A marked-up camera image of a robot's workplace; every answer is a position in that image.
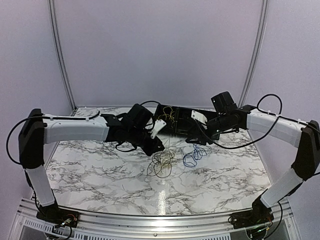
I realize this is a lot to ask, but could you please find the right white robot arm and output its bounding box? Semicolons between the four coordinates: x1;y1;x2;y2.
187;91;320;224

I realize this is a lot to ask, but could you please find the black compartment tray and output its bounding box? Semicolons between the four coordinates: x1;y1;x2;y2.
154;104;218;137

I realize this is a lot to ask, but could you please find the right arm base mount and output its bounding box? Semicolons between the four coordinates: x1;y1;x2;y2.
227;209;274;229

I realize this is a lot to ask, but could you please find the aluminium front rail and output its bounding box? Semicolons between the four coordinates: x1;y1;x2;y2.
8;198;301;240

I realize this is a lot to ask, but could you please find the blue cable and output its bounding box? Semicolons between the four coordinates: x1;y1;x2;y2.
181;143;208;168

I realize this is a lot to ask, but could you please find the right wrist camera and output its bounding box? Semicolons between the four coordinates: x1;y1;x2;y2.
191;110;208;130

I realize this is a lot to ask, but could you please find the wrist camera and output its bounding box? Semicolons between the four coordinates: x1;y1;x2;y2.
191;110;208;130
150;119;167;139

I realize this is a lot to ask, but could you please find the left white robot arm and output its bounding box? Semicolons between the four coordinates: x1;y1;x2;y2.
5;103;166;223

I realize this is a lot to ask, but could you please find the black cable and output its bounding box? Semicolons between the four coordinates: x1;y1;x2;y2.
146;151;176;180

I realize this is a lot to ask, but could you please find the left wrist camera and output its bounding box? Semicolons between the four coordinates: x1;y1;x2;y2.
150;119;167;139

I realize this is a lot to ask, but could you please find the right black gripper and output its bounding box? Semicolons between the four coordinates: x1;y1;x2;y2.
185;113;231;146

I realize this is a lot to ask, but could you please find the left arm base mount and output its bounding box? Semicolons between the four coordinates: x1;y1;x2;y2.
36;207;80;228

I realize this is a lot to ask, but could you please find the right aluminium corner post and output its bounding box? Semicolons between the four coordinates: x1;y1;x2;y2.
238;0;270;107

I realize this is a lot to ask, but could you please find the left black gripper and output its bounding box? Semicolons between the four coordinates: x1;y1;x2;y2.
127;126;165;157

